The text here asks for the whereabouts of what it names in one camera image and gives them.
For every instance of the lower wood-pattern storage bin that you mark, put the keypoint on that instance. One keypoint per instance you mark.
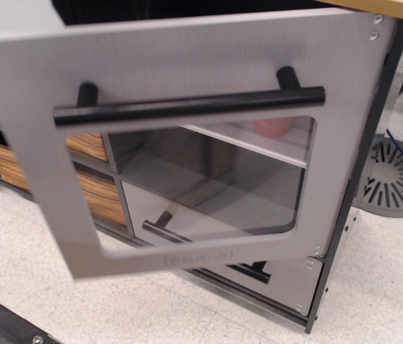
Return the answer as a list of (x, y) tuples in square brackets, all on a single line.
[(99, 191)]

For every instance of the black metal plate with screw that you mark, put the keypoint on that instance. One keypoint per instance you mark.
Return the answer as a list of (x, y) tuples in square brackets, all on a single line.
[(16, 329)]

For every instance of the grey round slotted base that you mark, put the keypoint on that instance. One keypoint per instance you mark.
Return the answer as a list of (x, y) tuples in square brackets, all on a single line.
[(380, 190)]

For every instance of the red plastic cup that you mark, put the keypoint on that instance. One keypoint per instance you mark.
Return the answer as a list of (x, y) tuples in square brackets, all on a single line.
[(273, 128)]

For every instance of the grey toy oven door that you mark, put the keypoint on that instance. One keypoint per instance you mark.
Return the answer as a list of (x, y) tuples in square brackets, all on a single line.
[(187, 53)]

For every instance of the black drawer handle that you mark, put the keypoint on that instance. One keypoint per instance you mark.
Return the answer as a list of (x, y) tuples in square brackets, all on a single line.
[(254, 271)]

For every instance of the upper wood-pattern storage bin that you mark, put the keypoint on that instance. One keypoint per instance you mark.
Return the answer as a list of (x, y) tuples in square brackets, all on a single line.
[(88, 145)]

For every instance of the black oven door handle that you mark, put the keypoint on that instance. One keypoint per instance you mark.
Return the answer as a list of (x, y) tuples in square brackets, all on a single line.
[(289, 95)]

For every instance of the wooden countertop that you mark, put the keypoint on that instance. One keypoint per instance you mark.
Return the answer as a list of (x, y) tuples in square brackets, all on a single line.
[(387, 7)]

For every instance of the wood-pattern storage bin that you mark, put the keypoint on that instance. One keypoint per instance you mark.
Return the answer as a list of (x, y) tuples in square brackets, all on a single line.
[(88, 145), (99, 191)]

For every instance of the white oven shelf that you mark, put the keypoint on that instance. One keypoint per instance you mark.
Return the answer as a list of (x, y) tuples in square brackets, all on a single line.
[(292, 148)]

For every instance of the grey lower drawer front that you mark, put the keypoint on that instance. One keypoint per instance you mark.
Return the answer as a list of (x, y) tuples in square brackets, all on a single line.
[(232, 212)]

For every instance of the white sink panel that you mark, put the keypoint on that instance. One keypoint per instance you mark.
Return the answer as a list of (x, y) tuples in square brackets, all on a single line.
[(16, 16)]

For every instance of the black toy kitchen frame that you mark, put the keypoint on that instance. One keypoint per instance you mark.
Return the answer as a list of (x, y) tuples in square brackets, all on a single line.
[(365, 143)]

